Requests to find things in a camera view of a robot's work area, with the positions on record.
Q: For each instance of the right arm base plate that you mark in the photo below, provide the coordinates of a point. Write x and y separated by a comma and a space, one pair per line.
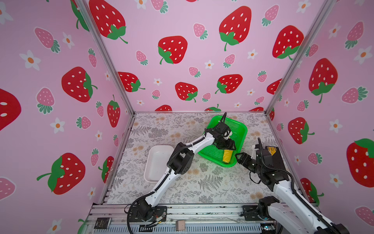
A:
252, 213

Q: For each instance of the white rectangular tray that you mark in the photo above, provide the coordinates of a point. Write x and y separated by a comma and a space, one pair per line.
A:
157, 162

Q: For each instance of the green plastic basket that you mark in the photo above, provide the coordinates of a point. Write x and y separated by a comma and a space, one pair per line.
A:
239, 132

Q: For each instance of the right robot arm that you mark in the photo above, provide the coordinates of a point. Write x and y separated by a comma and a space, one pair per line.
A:
288, 207

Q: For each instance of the aluminium rail frame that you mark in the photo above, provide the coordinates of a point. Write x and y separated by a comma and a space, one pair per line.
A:
199, 219

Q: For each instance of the small black card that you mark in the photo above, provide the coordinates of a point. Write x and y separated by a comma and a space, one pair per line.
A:
102, 223

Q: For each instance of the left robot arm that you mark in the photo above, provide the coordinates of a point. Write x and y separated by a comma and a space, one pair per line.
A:
180, 162

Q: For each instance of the small pink block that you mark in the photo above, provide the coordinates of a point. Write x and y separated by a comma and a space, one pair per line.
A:
180, 225

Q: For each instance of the black box yellow label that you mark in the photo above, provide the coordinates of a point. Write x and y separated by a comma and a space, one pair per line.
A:
277, 164

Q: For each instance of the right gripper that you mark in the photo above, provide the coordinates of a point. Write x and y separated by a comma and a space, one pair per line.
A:
244, 158

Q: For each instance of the yellow paper napkin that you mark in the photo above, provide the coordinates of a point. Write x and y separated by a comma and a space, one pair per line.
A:
227, 156

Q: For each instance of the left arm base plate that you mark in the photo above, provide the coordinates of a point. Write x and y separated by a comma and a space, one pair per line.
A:
151, 215

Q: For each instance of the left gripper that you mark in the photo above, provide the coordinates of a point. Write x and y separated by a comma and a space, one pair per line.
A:
228, 145

